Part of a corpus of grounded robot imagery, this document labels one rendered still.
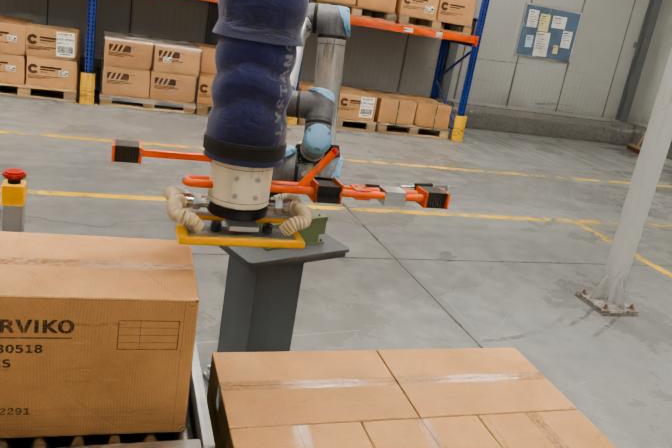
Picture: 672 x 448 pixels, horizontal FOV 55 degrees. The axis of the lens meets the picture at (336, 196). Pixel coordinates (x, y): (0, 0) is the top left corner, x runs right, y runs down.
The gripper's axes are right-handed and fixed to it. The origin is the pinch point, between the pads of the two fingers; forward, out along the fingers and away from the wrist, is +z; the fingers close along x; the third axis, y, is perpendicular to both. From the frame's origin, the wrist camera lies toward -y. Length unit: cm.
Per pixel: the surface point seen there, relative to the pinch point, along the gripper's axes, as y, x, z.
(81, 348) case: 71, 56, -68
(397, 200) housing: -18, 24, -52
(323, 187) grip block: 5, 20, -60
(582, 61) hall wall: -629, -310, 832
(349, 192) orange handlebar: -3, 21, -55
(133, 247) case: 61, 30, -43
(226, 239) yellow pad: 34, 33, -68
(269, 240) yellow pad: 22, 34, -65
